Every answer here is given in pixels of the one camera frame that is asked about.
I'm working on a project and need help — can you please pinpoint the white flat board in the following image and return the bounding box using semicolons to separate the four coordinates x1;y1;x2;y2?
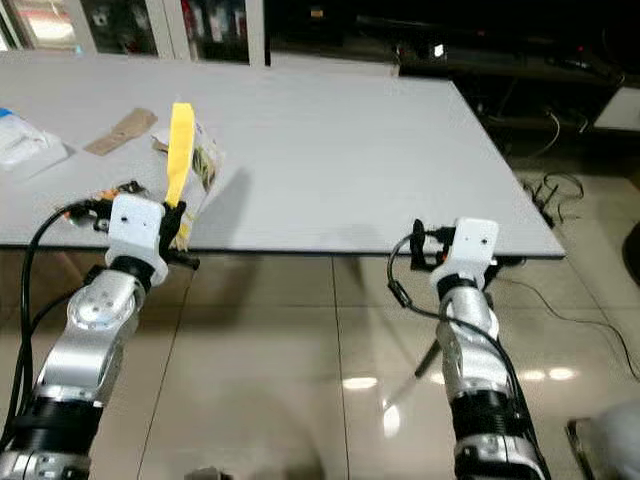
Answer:
591;84;640;133

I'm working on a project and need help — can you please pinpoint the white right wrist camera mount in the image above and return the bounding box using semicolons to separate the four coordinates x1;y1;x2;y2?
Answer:
437;217;500;292

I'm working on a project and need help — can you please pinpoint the white glass door cabinet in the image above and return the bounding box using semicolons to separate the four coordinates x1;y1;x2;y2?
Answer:
0;0;268;67

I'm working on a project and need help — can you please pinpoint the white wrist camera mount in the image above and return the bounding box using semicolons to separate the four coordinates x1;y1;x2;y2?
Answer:
437;217;500;292
104;193;177;274

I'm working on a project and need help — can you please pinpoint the thin black floor cable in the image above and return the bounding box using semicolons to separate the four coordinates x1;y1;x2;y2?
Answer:
498;276;640;333

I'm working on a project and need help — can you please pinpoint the flat brown cardboard piece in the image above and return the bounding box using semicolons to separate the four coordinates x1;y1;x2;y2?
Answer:
83;107;159;158

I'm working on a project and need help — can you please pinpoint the yellow strip wrapper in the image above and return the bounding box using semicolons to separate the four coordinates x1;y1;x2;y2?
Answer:
165;101;198;207

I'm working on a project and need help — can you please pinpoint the clear yellow snack wrapper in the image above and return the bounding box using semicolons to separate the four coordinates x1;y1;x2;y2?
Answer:
154;121;224;193

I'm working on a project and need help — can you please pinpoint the black low sideboard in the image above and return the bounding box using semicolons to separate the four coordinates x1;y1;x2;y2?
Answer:
265;0;640;121

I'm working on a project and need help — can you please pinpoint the white blue plastic bag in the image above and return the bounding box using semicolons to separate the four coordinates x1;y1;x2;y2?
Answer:
0;107;70;182

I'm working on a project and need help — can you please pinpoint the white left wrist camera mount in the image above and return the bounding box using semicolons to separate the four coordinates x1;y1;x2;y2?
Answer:
104;193;177;274

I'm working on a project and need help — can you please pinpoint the black slanted table leg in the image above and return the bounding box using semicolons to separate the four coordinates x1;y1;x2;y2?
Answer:
414;338;444;380

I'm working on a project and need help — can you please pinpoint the coiled black floor cable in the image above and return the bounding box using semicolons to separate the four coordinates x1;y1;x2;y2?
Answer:
524;171;588;228

